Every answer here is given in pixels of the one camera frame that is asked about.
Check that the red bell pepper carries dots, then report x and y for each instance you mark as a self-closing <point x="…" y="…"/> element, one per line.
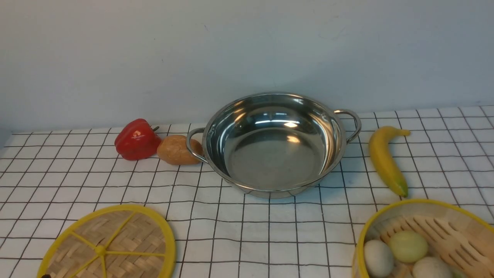
<point x="137" y="140"/>

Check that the yellow-rimmed bamboo steamer basket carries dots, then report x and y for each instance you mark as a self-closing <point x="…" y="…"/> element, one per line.
<point x="456" y="236"/>

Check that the white grid-pattern tablecloth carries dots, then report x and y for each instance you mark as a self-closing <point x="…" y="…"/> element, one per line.
<point x="49" y="179"/>

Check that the brown potato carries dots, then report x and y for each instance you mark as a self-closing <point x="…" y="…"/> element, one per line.
<point x="173" y="151"/>

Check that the yellow banana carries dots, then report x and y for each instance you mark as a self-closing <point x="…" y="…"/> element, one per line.
<point x="383" y="161"/>

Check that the white round bun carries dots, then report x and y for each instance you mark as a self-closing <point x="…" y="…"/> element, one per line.
<point x="379" y="259"/>
<point x="431" y="267"/>

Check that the stainless steel two-handled pot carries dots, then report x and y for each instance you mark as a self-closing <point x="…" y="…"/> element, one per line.
<point x="274" y="145"/>

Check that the yellow-rimmed woven bamboo lid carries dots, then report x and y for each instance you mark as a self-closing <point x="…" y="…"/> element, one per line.
<point x="121" y="241"/>

